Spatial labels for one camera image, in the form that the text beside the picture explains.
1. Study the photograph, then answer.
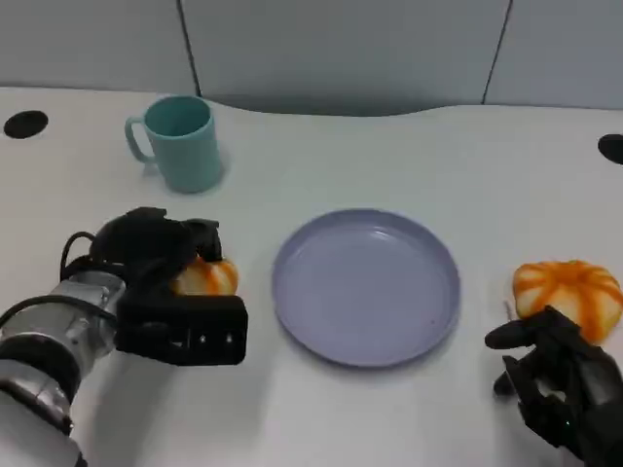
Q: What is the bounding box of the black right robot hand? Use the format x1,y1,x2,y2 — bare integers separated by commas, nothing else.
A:
485,305,623,467

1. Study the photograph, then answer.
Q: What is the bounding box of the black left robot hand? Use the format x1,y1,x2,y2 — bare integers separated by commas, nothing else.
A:
90,206,226,301

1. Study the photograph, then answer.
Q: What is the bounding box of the orange and white bread roll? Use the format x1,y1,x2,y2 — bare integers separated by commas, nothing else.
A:
513,260,623,345
172,256,240,298

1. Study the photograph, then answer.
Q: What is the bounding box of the pale green mug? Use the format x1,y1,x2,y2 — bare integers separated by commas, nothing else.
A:
124,94,226,195

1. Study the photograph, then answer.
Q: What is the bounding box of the black round table grommet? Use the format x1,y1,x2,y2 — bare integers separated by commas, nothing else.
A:
3,110,50,140
597,134,623,165

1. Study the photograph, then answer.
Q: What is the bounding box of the lilac plate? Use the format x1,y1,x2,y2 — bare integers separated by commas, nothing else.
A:
272,208,462,368

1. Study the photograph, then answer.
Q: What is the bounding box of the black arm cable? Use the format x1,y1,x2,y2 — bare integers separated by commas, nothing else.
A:
59,231,101,282

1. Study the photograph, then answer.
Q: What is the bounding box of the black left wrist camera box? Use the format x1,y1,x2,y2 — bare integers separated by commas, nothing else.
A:
115,290,250,367

